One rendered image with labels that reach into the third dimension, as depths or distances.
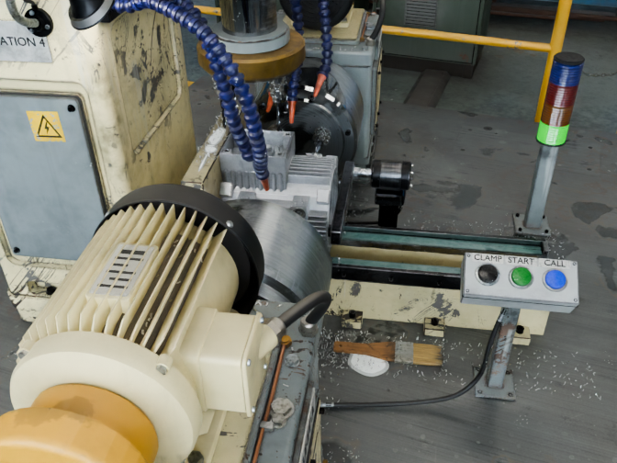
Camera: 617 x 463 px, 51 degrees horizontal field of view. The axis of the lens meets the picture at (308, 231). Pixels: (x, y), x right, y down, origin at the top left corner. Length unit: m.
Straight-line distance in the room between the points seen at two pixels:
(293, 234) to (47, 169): 0.43
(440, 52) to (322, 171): 3.31
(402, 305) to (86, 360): 0.86
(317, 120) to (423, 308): 0.45
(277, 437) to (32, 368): 0.26
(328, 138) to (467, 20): 3.04
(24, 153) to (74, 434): 0.74
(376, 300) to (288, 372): 0.57
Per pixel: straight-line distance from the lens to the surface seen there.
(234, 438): 0.67
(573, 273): 1.07
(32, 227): 1.25
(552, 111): 1.47
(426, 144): 1.94
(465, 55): 4.43
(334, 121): 1.39
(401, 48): 4.50
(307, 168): 1.19
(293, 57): 1.08
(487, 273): 1.03
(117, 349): 0.52
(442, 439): 1.15
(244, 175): 1.19
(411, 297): 1.28
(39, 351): 0.55
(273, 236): 0.94
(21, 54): 1.08
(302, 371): 0.74
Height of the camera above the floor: 1.71
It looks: 36 degrees down
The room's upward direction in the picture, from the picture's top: 1 degrees counter-clockwise
